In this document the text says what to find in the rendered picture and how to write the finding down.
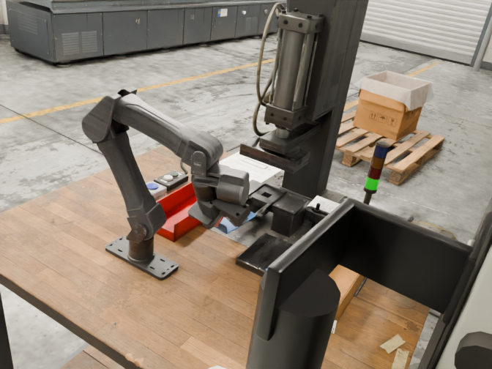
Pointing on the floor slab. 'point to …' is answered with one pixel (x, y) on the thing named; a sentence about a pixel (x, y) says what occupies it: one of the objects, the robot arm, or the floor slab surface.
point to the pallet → (417, 158)
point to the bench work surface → (163, 288)
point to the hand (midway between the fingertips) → (215, 223)
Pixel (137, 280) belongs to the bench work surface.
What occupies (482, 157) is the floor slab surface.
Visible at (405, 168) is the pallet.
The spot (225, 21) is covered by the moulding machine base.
